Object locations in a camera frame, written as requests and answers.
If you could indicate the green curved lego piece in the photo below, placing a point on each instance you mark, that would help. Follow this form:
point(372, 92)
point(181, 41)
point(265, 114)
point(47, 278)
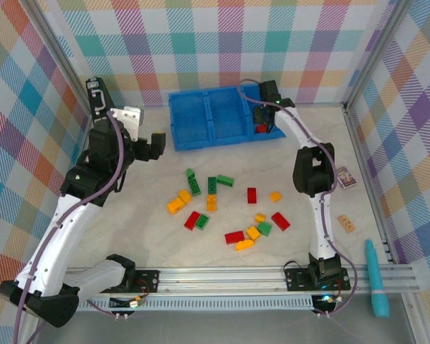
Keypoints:
point(190, 174)

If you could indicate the yellow square lego brick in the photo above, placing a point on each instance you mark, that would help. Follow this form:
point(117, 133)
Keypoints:
point(185, 196)
point(275, 196)
point(253, 232)
point(260, 218)

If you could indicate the green long lego brick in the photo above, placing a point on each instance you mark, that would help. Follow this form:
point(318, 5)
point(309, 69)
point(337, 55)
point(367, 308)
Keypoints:
point(211, 185)
point(202, 222)
point(225, 180)
point(194, 187)

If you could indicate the red long lego brick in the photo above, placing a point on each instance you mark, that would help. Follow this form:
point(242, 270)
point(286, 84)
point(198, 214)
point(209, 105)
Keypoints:
point(280, 221)
point(192, 220)
point(251, 195)
point(234, 237)

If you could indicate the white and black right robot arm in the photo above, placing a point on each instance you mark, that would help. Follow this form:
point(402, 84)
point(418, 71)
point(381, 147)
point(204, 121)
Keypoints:
point(317, 222)

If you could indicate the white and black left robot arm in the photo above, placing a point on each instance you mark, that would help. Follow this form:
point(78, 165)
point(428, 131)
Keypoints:
point(57, 233)

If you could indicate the blue three-compartment plastic bin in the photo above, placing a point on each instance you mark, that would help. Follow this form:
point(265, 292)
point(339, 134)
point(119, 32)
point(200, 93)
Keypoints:
point(225, 114)

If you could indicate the small purple card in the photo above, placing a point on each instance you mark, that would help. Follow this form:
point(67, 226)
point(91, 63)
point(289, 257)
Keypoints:
point(345, 177)

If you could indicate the green square lego brick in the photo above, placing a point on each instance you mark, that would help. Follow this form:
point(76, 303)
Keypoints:
point(264, 228)

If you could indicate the yellow sloped lego brick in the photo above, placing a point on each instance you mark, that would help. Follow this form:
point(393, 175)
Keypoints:
point(244, 245)

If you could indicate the small brown card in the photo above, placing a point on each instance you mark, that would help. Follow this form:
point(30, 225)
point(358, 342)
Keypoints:
point(346, 223)

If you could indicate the teal cylindrical tool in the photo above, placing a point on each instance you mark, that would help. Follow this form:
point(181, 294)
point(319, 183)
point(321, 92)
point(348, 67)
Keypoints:
point(376, 279)

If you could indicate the aluminium frame post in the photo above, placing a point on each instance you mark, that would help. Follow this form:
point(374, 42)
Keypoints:
point(59, 53)
point(378, 53)

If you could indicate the aluminium side rail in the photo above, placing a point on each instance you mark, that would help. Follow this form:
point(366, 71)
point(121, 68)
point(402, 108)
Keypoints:
point(366, 179)

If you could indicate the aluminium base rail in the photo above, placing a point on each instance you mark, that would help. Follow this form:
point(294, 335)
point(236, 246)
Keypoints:
point(218, 279)

